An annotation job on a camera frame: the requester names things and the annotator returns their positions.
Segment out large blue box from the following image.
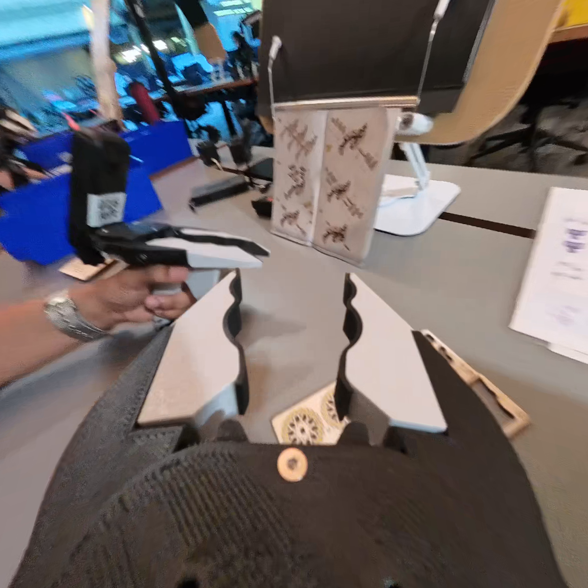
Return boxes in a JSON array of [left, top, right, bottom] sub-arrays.
[[0, 119, 194, 267]]

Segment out plain wooden panel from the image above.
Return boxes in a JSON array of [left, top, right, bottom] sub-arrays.
[[59, 257, 130, 282]]

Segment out printed paper sheets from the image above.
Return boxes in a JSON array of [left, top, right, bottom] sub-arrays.
[[509, 186, 588, 364]]

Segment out white booklet stand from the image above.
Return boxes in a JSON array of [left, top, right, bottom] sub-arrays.
[[268, 0, 462, 237]]

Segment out grey desk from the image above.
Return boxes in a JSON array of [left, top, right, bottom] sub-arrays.
[[0, 146, 588, 588]]

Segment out black screen panel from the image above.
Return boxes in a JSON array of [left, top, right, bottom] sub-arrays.
[[257, 0, 497, 116]]

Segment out black flat device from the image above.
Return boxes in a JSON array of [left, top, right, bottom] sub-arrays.
[[189, 176, 252, 211]]

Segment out person's left forearm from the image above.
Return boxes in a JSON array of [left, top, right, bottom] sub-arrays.
[[0, 301, 81, 387]]

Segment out curved plywood chair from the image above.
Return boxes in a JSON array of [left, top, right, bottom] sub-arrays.
[[397, 0, 567, 147]]

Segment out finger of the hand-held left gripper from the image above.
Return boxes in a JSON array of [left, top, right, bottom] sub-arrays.
[[151, 227, 270, 270]]

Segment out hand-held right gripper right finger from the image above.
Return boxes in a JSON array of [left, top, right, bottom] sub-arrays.
[[334, 273, 449, 433]]

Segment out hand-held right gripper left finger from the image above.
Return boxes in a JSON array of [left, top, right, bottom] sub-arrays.
[[136, 270, 250, 427]]

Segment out person's left hand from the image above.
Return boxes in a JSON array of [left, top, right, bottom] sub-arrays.
[[73, 266, 198, 332]]

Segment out instruction booklet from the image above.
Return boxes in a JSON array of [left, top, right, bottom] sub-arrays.
[[270, 103, 399, 268]]

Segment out silver wristwatch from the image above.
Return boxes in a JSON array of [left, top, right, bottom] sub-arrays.
[[44, 288, 110, 342]]

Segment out wooden parts sheet with wheels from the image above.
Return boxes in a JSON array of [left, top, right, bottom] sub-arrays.
[[272, 328, 530, 447]]

